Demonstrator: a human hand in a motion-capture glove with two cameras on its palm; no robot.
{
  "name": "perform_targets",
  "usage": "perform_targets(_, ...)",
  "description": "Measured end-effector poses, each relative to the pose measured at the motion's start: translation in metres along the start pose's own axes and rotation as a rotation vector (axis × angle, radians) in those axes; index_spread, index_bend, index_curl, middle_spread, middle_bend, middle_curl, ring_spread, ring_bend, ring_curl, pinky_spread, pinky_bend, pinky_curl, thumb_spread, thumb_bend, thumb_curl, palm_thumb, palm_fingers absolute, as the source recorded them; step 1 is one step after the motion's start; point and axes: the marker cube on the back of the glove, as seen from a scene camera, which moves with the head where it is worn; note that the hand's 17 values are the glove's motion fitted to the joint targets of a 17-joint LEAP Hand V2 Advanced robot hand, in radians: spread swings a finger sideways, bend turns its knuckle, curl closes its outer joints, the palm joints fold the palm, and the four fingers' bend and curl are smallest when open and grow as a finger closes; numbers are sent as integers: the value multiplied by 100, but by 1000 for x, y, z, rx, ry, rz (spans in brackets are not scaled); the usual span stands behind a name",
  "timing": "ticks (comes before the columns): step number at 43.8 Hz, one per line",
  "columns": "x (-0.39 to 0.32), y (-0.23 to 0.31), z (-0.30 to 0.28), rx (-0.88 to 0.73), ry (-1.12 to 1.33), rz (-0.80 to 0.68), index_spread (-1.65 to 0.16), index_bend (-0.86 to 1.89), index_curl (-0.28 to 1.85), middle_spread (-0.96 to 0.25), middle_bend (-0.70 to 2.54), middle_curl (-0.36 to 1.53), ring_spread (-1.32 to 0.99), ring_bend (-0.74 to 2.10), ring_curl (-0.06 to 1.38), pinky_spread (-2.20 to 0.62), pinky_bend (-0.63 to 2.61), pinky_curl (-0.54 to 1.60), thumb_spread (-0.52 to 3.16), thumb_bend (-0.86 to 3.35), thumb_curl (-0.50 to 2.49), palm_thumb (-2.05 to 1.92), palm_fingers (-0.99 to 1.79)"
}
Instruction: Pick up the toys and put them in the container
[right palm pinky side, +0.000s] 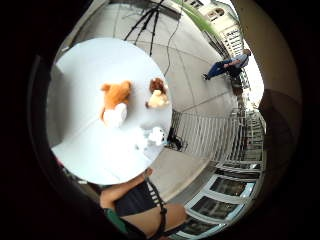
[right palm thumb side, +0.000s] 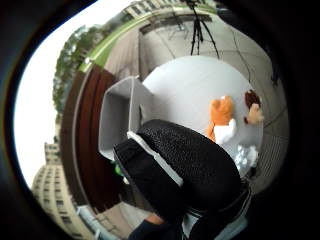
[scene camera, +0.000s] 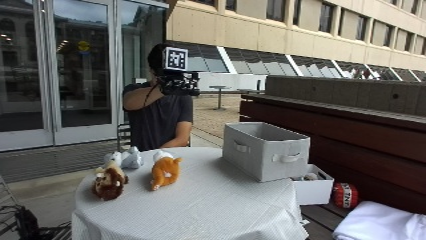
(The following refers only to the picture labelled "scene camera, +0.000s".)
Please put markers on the white marker cube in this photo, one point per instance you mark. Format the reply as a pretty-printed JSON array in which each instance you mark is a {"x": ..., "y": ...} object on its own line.
[{"x": 176, "y": 58}]

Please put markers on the the person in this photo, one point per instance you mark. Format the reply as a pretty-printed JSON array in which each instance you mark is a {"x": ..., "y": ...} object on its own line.
[{"x": 157, "y": 116}]

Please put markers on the metal chair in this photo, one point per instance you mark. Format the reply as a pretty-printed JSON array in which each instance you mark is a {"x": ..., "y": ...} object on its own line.
[{"x": 124, "y": 135}]

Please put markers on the small white soft toy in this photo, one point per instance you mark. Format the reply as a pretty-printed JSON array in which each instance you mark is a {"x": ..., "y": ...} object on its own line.
[{"x": 161, "y": 154}]

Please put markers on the glass door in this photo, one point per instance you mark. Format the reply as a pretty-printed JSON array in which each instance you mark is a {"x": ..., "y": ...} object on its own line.
[
  {"x": 20, "y": 70},
  {"x": 84, "y": 66}
]

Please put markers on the white grey soft toy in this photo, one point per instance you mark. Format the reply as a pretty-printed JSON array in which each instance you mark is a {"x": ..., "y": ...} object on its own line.
[{"x": 131, "y": 158}]

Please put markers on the orange soft toy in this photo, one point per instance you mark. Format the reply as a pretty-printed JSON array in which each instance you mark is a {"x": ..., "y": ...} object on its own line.
[{"x": 165, "y": 171}]

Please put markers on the yellow round door sign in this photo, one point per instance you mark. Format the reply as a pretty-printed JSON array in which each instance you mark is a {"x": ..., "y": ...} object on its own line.
[{"x": 84, "y": 46}]

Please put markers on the grey fabric storage box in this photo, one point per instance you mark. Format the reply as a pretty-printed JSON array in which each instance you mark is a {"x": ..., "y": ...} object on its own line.
[{"x": 266, "y": 156}]

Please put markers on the brown lion soft toy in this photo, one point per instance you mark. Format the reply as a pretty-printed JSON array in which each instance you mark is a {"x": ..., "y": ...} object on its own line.
[{"x": 109, "y": 181}]

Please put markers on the white tablecloth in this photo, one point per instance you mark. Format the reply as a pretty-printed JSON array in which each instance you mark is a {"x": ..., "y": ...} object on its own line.
[{"x": 200, "y": 206}]

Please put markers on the grey item in box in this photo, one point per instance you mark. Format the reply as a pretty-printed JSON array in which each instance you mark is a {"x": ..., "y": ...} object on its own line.
[{"x": 310, "y": 176}]

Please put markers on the white open box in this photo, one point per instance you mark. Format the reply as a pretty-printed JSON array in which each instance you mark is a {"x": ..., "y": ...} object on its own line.
[{"x": 314, "y": 191}]

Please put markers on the dark wooden bench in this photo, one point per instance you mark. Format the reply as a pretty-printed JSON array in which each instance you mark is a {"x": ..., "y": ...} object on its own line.
[{"x": 368, "y": 146}]

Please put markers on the red ball white label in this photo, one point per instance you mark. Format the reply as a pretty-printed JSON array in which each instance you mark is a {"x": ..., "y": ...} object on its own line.
[{"x": 345, "y": 195}]

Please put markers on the white folded cloth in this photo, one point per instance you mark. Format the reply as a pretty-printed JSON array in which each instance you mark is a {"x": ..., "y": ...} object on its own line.
[{"x": 381, "y": 223}]

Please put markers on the round pedestal table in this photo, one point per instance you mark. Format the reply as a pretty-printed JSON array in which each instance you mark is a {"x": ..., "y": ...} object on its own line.
[{"x": 220, "y": 95}]

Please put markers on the grey concrete planter wall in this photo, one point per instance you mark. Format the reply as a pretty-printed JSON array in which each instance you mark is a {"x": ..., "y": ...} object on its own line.
[{"x": 350, "y": 93}]

